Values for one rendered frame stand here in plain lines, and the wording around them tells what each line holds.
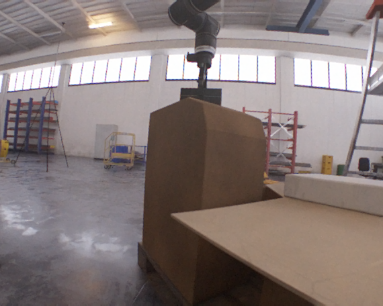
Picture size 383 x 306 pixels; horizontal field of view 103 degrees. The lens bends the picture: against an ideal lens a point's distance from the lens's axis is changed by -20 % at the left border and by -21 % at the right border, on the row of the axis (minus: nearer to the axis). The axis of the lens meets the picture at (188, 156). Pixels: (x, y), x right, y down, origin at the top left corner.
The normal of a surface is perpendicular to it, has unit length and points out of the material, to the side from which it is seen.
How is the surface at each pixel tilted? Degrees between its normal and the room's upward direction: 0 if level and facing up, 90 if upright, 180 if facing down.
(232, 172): 90
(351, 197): 90
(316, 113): 90
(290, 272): 0
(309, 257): 0
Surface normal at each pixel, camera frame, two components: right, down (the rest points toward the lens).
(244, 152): 0.54, 0.05
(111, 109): -0.17, 0.00
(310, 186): -0.84, -0.06
